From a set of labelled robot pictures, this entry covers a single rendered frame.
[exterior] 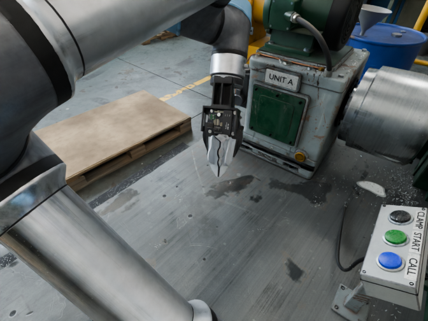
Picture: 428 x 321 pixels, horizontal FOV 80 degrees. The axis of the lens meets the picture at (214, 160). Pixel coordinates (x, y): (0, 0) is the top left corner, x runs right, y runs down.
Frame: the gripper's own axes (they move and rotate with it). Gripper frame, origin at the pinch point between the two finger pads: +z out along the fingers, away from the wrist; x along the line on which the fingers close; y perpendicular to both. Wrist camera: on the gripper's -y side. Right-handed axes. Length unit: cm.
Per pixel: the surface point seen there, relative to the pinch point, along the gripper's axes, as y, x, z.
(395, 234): 11.9, 31.9, 4.8
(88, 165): -110, -117, 26
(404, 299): 18.2, 31.5, 12.2
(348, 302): -0.6, 31.6, 25.7
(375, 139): -19.4, 38.7, -10.9
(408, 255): 15.3, 32.5, 6.7
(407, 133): -15.2, 44.2, -13.0
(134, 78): -264, -170, -67
